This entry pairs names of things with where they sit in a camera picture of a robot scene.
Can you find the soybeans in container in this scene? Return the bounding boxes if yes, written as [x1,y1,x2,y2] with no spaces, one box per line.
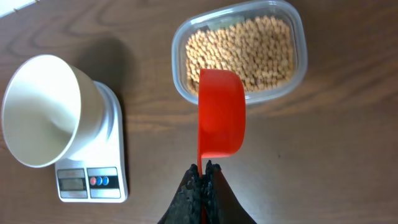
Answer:
[185,16,294,95]

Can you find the red measuring scoop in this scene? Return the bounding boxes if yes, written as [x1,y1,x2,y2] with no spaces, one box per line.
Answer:
[197,69,246,223]

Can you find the clear plastic container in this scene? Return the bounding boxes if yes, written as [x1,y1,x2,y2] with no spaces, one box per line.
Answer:
[172,1,308,104]

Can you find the beige bowl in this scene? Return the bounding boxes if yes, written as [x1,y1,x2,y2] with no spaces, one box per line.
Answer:
[1,54,106,168]

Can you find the white digital kitchen scale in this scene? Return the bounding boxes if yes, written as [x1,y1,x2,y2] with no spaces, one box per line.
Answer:
[55,82,128,203]

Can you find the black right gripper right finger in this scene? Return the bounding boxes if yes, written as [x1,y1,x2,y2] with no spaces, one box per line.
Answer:
[203,160,256,224]

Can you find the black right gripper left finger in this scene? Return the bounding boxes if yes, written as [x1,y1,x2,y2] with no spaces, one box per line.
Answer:
[158,164,202,224]

